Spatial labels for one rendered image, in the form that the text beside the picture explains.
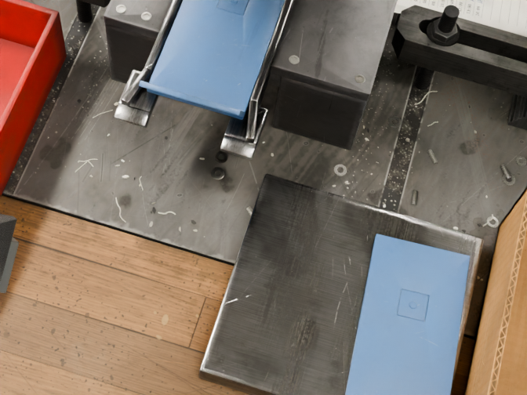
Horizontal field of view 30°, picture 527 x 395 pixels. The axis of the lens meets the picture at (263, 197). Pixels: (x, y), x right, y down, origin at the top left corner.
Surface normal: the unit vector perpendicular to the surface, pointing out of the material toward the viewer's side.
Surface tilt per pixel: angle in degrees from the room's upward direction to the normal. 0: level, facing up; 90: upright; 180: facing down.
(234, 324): 0
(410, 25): 0
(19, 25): 90
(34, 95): 90
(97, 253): 0
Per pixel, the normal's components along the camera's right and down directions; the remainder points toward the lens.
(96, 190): 0.08, -0.43
